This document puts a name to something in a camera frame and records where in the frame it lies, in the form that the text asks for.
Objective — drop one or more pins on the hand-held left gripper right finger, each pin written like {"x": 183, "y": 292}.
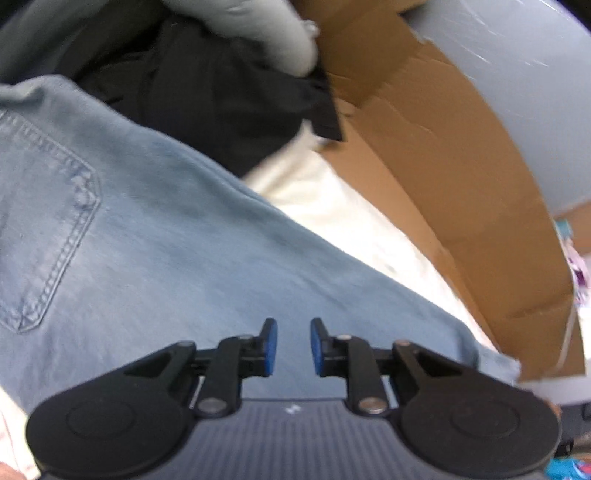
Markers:
{"x": 315, "y": 346}

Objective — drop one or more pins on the grey neck pillow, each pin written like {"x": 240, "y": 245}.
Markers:
{"x": 258, "y": 32}

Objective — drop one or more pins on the black cloth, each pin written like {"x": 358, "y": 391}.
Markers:
{"x": 207, "y": 101}

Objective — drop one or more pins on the printed cream bed sheet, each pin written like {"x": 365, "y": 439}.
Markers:
{"x": 332, "y": 203}

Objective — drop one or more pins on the plastic-wrapped grey mattress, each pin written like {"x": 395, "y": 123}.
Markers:
{"x": 517, "y": 83}

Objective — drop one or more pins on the dark grey garment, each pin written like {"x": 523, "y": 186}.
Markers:
{"x": 27, "y": 32}

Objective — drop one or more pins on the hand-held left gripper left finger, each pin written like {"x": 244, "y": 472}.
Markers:
{"x": 272, "y": 346}

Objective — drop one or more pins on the light blue denim pants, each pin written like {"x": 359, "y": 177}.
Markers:
{"x": 161, "y": 230}

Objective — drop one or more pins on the pink packet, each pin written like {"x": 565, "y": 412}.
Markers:
{"x": 579, "y": 272}

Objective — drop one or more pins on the brown cardboard sheet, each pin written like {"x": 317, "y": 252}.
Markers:
{"x": 452, "y": 175}

